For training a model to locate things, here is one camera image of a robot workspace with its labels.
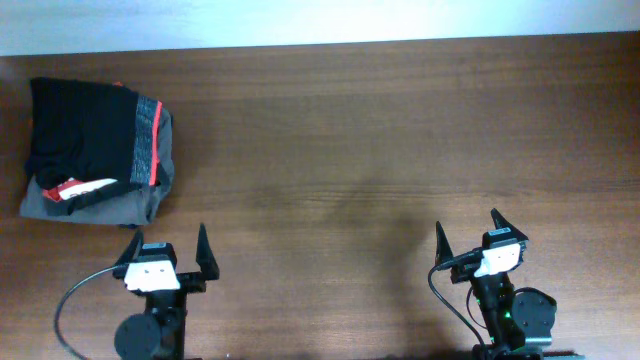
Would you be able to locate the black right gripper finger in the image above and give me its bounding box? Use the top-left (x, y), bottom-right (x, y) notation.
top-left (490, 208), bottom-right (529, 241)
top-left (435, 221), bottom-right (454, 265)

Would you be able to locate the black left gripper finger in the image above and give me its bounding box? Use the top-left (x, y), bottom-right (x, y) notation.
top-left (115, 230), bottom-right (144, 266)
top-left (196, 223), bottom-right (220, 280)

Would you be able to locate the black leggings red waistband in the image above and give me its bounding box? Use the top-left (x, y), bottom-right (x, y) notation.
top-left (25, 77), bottom-right (163, 189)

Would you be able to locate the red printed t-shirt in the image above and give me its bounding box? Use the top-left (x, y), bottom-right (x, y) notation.
top-left (42, 178), bottom-right (117, 202)

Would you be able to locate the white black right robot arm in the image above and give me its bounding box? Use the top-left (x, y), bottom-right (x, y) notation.
top-left (428, 209), bottom-right (557, 360)

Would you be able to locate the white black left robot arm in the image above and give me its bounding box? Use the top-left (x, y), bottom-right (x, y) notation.
top-left (112, 225), bottom-right (220, 360)

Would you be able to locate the grey folded garment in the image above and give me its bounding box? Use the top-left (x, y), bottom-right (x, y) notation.
top-left (19, 110), bottom-right (175, 226)

